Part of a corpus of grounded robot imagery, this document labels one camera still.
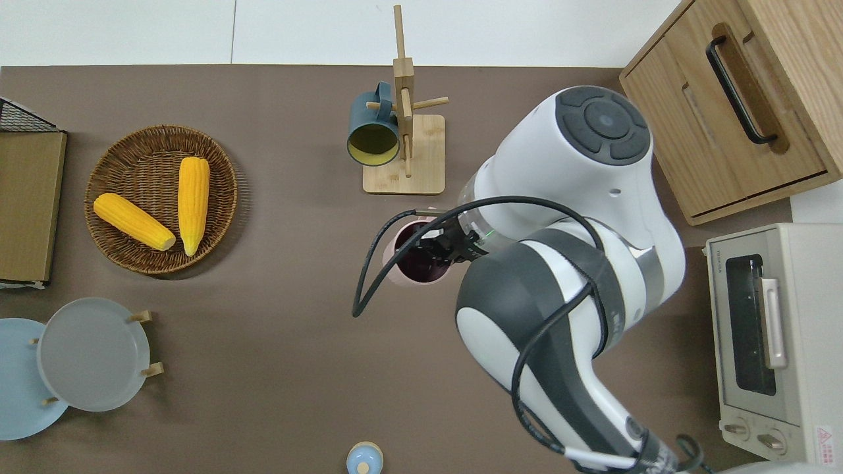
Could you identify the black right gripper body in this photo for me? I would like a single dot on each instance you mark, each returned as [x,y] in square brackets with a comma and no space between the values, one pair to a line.
[461,240]

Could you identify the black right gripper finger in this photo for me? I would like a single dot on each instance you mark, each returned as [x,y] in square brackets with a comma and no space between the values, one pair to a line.
[448,262]
[429,247]

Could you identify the pink mug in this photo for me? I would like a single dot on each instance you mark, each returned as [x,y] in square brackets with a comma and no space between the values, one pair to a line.
[411,273]

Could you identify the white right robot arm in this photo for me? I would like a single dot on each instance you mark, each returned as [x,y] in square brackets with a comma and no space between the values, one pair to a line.
[579,164]

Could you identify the wooden mug rack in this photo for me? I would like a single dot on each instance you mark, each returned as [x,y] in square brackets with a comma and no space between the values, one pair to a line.
[425,164]

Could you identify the dark blue mug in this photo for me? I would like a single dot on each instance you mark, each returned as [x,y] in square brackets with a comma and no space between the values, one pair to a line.
[372,141]

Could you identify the brown table mat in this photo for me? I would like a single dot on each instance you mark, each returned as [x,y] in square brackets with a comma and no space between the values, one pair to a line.
[296,368]

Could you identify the small blue round knob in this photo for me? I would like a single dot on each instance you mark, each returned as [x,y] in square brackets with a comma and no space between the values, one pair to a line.
[364,459]

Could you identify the yellow corn cob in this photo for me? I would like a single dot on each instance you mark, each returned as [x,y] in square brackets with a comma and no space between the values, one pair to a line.
[132,220]
[193,204]

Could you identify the wooden plate rack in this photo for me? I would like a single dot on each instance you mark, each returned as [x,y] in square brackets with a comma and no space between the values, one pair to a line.
[146,316]

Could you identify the round wicker basket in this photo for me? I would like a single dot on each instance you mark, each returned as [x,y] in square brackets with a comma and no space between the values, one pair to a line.
[132,164]

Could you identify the grey plate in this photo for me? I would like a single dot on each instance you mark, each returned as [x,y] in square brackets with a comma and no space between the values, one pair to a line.
[92,355]

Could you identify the wooden drawer cabinet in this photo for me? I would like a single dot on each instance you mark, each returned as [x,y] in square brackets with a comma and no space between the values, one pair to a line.
[777,79]

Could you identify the white toaster oven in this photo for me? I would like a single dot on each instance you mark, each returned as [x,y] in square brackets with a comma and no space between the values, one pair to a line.
[810,316]

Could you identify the light blue plate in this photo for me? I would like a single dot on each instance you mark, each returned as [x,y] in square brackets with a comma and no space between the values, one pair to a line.
[20,388]

